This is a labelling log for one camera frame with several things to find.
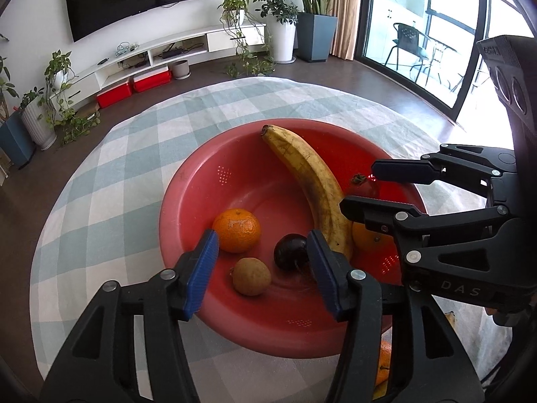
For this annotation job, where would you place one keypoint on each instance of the tall plant in blue pot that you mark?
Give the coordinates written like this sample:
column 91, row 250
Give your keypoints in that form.
column 14, row 138

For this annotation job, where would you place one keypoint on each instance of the black set-top box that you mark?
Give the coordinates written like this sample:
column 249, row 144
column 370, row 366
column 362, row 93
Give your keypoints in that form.
column 172, row 53

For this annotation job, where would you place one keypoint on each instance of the grey round pot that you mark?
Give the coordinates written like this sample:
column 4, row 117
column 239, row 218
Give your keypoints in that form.
column 181, row 69

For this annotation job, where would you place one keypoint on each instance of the black balcony chair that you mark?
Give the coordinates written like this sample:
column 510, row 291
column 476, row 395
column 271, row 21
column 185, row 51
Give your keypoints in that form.
column 405, row 35

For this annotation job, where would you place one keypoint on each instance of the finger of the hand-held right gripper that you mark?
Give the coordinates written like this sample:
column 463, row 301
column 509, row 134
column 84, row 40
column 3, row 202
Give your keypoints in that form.
column 377, row 214
column 402, row 170

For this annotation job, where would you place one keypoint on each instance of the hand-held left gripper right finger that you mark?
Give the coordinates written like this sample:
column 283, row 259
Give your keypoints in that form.
column 325, row 273

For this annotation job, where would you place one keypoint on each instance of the bushy plant in white pot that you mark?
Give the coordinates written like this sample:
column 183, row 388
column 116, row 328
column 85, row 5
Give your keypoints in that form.
column 282, row 40

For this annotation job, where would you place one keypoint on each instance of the broad-leaf plant in blue pot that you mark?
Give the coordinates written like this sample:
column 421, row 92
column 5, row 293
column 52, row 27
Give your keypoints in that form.
column 316, row 35

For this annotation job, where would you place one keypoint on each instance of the dark purple plum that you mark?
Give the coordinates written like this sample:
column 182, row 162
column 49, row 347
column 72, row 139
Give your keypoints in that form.
column 290, row 252

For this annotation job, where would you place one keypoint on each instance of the large orange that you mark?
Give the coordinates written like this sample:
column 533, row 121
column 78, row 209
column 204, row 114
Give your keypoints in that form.
column 369, row 241

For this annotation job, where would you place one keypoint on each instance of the black-framed sliding glass door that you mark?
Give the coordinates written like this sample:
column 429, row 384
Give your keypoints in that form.
column 482, row 8

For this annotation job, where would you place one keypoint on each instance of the long curved banana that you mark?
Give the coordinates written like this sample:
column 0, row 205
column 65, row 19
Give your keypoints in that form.
column 314, row 180

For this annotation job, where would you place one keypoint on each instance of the green white checked tablecloth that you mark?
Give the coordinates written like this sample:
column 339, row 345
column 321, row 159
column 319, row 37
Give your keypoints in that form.
column 126, row 184

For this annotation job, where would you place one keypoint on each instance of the white television cabinet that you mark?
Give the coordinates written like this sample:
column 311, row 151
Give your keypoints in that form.
column 222, row 37

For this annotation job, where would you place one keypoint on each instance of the plant in ribbed white pot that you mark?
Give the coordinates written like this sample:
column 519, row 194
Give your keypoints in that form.
column 38, row 126

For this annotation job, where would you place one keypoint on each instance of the brown kiwi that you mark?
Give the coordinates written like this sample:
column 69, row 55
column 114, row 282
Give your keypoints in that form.
column 251, row 276

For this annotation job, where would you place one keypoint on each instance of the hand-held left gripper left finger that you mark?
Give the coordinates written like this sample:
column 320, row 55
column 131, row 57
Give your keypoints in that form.
column 203, row 273

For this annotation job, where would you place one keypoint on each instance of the black balcony table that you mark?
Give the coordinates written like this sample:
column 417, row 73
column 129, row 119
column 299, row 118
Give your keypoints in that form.
column 444, row 48

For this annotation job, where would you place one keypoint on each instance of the small orange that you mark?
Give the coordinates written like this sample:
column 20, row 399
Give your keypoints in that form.
column 236, row 231
column 384, row 361

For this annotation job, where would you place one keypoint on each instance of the red plastic bowl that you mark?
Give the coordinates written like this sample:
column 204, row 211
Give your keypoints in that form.
column 260, row 310

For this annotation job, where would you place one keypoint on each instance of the trailing pothos in white pot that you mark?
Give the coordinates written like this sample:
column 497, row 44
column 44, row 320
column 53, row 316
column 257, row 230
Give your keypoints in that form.
column 237, row 12
column 58, row 75

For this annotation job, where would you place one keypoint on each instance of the beige curtain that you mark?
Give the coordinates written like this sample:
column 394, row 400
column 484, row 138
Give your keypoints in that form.
column 348, row 12

